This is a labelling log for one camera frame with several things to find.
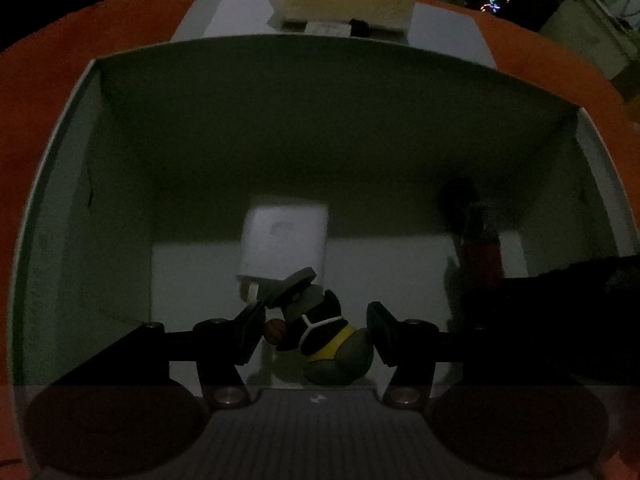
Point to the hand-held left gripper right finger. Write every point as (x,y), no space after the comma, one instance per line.
(381,331)

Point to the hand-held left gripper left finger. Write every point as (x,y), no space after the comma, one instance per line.
(250,329)

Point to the green toy figure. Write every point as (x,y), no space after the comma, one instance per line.
(325,332)

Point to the white charger adapter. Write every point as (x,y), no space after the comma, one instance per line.
(280,240)

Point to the white cardboard box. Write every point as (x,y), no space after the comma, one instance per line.
(300,135)

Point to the grey-white box lid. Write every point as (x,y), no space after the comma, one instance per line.
(450,35)

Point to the brown cardboard box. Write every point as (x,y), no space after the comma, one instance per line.
(627,80)

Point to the white side cabinet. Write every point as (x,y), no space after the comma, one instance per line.
(585,30)

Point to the orange table cloth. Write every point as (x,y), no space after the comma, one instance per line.
(30,60)

